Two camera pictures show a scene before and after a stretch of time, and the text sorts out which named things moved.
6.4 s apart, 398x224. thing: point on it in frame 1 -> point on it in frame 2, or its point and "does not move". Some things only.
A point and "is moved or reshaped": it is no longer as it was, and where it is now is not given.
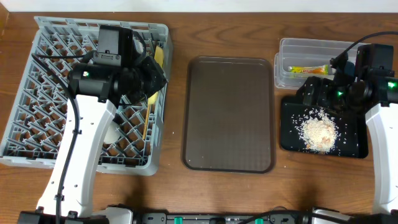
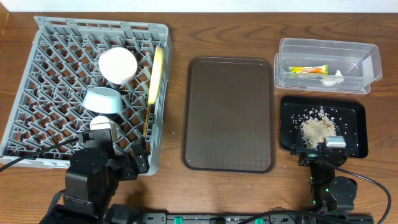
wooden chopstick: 146,122 does not move
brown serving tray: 227,119 does not move
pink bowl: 138,45 is moved or reshaped
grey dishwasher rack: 133,144 does not move
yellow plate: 158,55 does not move
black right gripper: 323,86 -> 309,156
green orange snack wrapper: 311,70 does not move
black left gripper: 155,76 -> 130,172
